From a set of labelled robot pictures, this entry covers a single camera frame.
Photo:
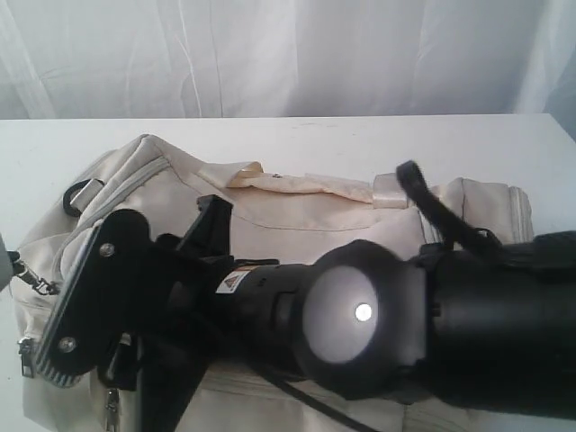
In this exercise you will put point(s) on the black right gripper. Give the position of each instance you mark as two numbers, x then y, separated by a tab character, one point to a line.
171	344

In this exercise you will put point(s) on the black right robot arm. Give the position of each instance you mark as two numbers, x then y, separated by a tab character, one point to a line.
487	327

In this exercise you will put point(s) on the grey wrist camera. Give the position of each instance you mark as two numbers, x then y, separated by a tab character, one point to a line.
6	266
90	312

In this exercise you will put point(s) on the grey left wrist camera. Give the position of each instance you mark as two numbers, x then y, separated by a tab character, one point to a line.
6	266

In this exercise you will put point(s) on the cream canvas duffel bag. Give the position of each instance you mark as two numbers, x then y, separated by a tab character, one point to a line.
294	219

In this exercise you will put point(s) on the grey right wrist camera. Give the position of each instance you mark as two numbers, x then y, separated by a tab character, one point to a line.
90	312

